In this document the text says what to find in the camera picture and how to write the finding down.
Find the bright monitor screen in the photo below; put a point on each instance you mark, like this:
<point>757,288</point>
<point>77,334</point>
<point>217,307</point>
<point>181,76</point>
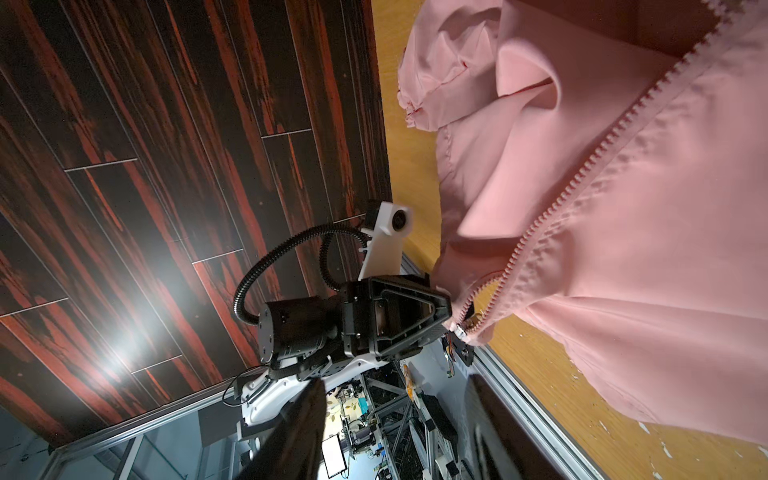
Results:
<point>334,460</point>

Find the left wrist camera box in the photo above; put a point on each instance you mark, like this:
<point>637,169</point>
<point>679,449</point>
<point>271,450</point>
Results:
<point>388,225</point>

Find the pink zip jacket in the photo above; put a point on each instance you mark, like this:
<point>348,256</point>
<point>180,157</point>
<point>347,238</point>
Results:
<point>602,173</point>

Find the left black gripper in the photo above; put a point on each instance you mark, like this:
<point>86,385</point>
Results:
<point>389,317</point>

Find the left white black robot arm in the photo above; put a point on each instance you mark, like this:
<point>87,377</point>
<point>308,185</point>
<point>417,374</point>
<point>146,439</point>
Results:
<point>266,396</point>

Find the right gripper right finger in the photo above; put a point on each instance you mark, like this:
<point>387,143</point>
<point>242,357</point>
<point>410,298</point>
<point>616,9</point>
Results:
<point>499,445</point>

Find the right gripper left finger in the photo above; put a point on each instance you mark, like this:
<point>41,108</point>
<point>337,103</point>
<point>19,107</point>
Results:
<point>293,450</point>

